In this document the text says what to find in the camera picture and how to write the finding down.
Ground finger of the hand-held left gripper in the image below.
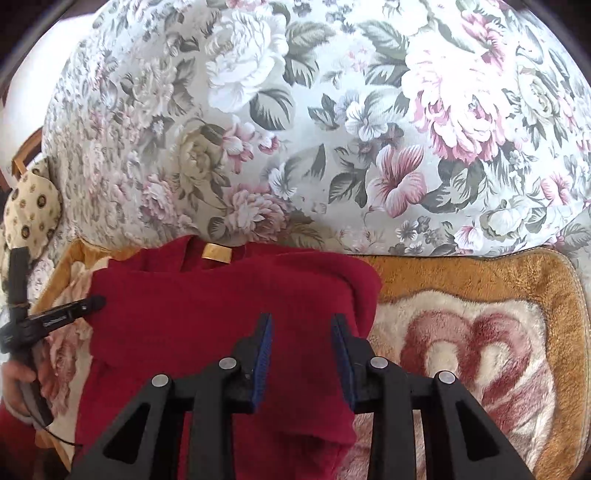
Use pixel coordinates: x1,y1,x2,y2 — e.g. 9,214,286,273
28,296,107,331
9,248,30,310

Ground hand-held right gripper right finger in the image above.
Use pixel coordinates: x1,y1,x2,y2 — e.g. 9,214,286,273
331,313,537,480

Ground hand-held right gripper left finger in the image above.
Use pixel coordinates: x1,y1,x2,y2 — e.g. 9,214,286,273
69,313,274,480

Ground dark red sweater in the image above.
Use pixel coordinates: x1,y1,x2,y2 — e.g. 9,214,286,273
74,234,383,480

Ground person's left hand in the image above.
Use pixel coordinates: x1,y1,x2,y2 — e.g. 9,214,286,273
0,362,34,417

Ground cream patterned cushion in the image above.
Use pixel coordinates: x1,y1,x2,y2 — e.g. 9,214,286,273
0,157,64,274

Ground brown plush floral blanket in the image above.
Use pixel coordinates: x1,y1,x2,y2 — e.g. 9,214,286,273
32,240,591,480

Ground floral bed sheet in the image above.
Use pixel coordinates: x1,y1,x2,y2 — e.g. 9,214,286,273
25,0,591,315

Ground wooden chair frame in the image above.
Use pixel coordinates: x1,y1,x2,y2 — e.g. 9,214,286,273
11,129,45,182

